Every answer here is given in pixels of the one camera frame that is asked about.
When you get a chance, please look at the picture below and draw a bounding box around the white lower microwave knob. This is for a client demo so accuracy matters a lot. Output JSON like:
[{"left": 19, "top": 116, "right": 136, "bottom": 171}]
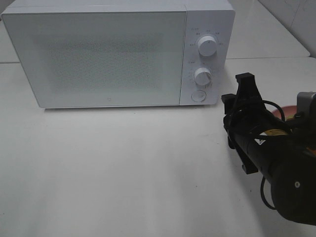
[{"left": 194, "top": 68, "right": 211, "bottom": 86}]

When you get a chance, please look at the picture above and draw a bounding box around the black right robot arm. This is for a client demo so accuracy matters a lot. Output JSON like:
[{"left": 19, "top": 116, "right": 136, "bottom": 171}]
[{"left": 221, "top": 73, "right": 316, "bottom": 225}]

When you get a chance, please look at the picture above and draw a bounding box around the round door release button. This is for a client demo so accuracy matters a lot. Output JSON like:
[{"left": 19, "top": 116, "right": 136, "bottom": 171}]
[{"left": 191, "top": 90, "right": 206, "bottom": 102}]

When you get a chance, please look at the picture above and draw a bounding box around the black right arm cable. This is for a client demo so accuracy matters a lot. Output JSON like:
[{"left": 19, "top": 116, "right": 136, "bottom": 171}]
[{"left": 224, "top": 98, "right": 304, "bottom": 210}]

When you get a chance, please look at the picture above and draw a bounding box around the pink round plate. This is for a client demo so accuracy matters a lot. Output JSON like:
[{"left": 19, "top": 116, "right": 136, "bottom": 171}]
[{"left": 272, "top": 105, "right": 297, "bottom": 121}]

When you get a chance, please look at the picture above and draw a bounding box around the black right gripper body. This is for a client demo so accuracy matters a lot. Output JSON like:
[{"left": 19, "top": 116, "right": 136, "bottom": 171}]
[{"left": 221, "top": 94, "right": 272, "bottom": 150}]

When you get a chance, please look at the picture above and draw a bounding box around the white microwave oven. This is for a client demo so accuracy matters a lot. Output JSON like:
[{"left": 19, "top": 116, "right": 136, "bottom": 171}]
[{"left": 1, "top": 0, "right": 235, "bottom": 109}]

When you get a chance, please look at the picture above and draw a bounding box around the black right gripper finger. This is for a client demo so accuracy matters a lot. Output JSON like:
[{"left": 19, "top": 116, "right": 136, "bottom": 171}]
[
  {"left": 238, "top": 147, "right": 258, "bottom": 174},
  {"left": 235, "top": 73, "right": 266, "bottom": 109}
]

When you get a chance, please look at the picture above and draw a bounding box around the white upper microwave knob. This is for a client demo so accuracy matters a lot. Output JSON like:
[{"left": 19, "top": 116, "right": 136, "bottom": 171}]
[{"left": 197, "top": 35, "right": 217, "bottom": 57}]

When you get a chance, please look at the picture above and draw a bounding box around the white microwave knob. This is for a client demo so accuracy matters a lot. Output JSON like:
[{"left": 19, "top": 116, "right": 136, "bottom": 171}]
[
  {"left": 194, "top": 68, "right": 211, "bottom": 86},
  {"left": 197, "top": 35, "right": 217, "bottom": 57}
]

